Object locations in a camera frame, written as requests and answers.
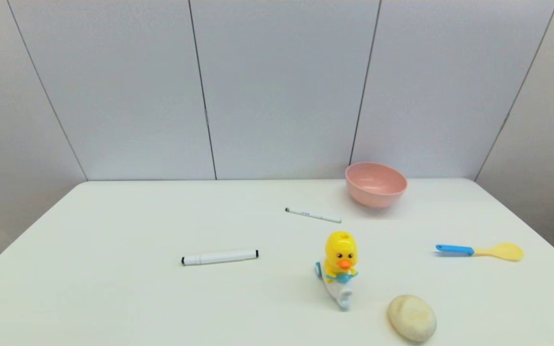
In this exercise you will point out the thin white pen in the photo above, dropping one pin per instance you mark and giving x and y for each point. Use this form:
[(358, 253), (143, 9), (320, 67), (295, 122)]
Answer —
[(313, 215)]

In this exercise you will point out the yellow duck scooter toy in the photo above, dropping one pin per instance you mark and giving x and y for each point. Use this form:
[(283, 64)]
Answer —
[(340, 252)]

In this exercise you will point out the thick white marker black caps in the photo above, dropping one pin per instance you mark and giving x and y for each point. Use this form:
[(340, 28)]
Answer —
[(219, 257)]

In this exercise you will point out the pink plastic bowl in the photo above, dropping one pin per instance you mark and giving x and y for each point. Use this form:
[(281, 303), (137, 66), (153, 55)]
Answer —
[(375, 185)]

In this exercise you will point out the cream round bun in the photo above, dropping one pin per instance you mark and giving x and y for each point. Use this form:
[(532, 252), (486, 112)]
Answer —
[(411, 318)]

